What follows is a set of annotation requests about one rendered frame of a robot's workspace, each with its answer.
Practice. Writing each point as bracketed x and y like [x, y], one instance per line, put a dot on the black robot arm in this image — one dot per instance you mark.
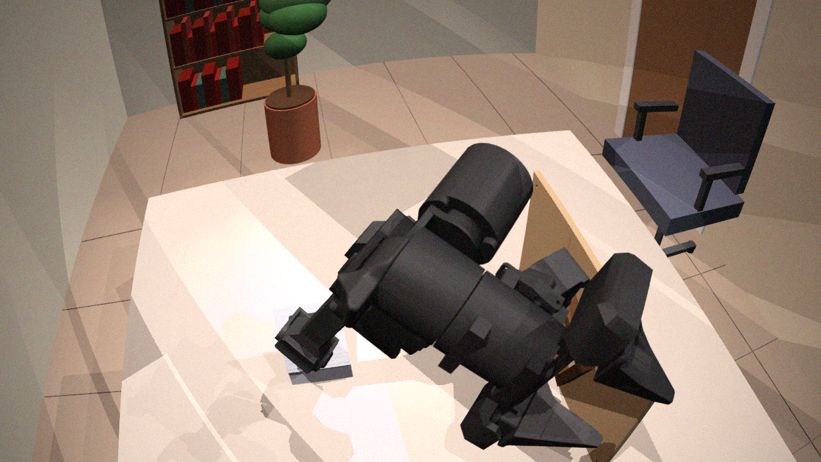
[405, 281]

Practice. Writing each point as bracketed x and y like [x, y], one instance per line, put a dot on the brown picture frame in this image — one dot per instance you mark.
[574, 370]

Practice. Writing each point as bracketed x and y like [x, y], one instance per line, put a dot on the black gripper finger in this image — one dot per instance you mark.
[546, 422]
[637, 371]

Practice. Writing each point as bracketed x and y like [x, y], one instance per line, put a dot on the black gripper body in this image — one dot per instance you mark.
[509, 341]

